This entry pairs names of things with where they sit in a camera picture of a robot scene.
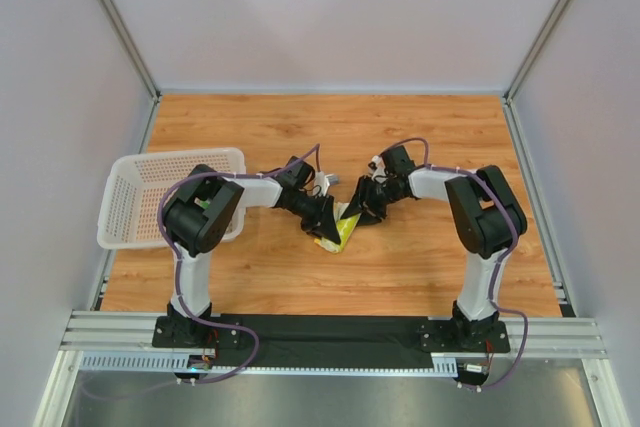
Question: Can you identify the lime yellow towel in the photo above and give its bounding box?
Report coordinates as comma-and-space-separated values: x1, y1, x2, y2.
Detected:
314, 202, 361, 254

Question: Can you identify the green dinosaur pattern towel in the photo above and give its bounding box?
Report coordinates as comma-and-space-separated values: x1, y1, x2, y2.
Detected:
195, 198, 210, 210

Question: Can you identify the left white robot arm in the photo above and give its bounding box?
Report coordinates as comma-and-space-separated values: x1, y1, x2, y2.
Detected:
152, 156, 341, 349

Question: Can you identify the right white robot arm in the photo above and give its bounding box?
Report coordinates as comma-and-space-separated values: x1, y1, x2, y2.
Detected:
342, 143, 528, 353

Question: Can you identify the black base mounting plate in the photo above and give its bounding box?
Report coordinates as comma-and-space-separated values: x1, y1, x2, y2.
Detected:
152, 313, 512, 369

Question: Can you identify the white perforated plastic basket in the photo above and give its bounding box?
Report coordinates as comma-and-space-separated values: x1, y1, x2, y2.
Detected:
97, 147, 246, 250

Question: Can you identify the white slotted cable duct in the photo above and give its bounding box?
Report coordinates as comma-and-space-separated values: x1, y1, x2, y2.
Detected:
79, 352, 459, 376

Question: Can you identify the aluminium front rail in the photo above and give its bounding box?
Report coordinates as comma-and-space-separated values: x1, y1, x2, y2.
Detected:
60, 311, 608, 359

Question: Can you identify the right aluminium frame post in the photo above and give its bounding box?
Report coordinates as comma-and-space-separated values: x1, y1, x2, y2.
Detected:
503, 0, 573, 104

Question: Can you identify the aluminium frame post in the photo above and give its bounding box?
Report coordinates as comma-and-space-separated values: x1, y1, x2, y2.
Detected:
503, 0, 573, 104
98, 0, 161, 101

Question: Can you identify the left aluminium frame post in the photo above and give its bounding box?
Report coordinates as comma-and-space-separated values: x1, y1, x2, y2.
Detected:
98, 0, 161, 101

